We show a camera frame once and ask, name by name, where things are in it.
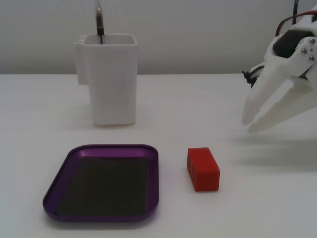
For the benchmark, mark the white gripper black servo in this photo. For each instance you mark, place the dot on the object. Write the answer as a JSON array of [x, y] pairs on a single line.
[[277, 65]]

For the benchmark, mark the red rectangular block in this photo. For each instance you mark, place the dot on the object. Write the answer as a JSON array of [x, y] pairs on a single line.
[[205, 171]]

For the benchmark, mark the black zip tie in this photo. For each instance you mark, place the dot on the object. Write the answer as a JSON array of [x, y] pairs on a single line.
[[248, 77]]

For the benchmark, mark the red white black servo lead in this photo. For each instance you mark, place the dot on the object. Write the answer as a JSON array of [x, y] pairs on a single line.
[[284, 22]]

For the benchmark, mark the purple metal tray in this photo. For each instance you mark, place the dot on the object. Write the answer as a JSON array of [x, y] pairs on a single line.
[[152, 178]]

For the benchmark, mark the white rectangular pen holder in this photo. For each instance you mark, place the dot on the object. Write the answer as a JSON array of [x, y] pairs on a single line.
[[112, 81]]

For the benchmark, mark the black ballpoint pen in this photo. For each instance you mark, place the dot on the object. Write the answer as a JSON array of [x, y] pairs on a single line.
[[99, 22]]

